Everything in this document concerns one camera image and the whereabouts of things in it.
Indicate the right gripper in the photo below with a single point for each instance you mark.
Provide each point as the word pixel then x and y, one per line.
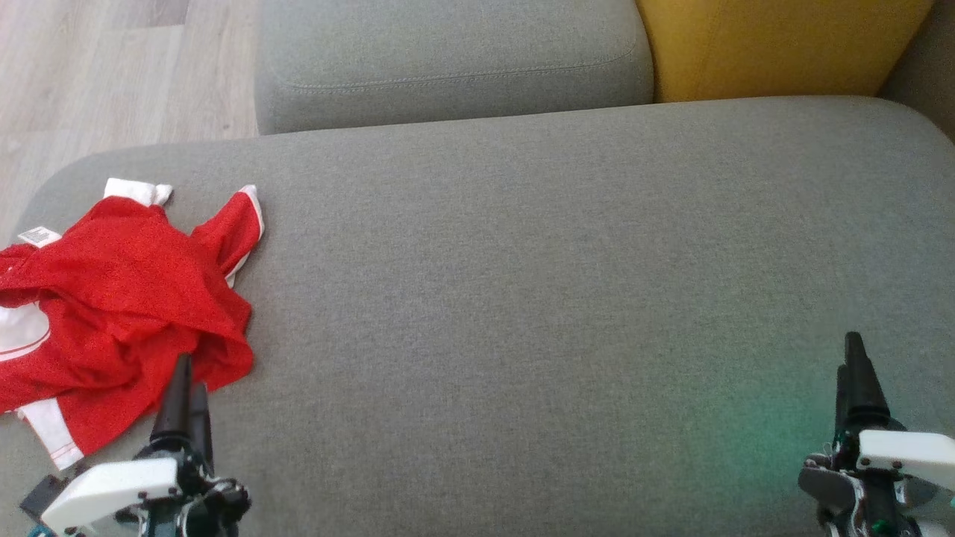
pixel 903 455

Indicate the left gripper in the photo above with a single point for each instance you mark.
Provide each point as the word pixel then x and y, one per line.
pixel 112 488

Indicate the red jersey with black lettering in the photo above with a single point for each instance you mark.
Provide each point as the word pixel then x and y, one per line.
pixel 74 388

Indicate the red shorts with white trim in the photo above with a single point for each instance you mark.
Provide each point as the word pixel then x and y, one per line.
pixel 127 261

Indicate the large grey sofa seat cushion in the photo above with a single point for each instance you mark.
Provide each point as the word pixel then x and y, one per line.
pixel 559 298

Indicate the dark grey sofa cushion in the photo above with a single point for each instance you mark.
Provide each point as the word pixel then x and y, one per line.
pixel 929 82

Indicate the yellow sofa cushion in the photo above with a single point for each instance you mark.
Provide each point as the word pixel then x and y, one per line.
pixel 776 45

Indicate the small grey sofa cushion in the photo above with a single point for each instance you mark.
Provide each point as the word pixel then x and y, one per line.
pixel 448 60

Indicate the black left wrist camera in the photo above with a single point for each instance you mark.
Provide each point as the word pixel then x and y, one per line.
pixel 43 496

